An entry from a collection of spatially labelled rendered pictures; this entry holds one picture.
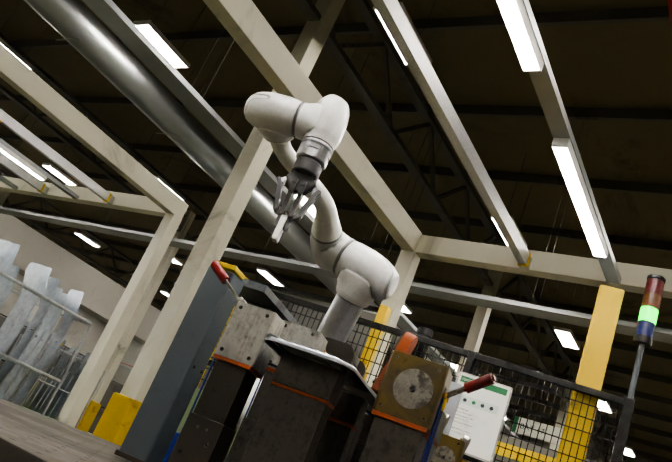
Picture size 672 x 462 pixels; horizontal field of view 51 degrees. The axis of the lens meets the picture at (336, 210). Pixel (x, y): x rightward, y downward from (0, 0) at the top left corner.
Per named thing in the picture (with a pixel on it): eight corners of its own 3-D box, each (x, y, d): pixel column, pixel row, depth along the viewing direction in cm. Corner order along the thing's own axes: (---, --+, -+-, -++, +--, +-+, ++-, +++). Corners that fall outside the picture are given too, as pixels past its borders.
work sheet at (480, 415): (491, 464, 270) (513, 387, 282) (435, 443, 279) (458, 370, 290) (491, 465, 272) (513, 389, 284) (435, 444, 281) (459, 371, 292)
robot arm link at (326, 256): (324, 210, 237) (358, 230, 232) (325, 242, 251) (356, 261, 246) (301, 236, 230) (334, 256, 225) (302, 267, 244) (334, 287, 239)
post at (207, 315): (143, 467, 142) (234, 273, 159) (113, 453, 145) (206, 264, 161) (160, 472, 149) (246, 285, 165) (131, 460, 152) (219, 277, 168)
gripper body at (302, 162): (294, 151, 187) (280, 181, 184) (323, 162, 186) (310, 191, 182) (296, 165, 194) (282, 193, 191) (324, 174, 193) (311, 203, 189)
